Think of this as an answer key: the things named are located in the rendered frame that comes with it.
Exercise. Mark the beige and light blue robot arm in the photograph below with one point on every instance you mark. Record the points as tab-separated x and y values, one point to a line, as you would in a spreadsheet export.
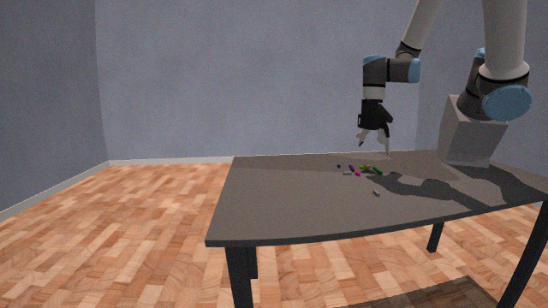
501	82

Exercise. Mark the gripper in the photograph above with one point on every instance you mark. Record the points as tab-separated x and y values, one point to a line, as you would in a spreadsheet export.
373	121

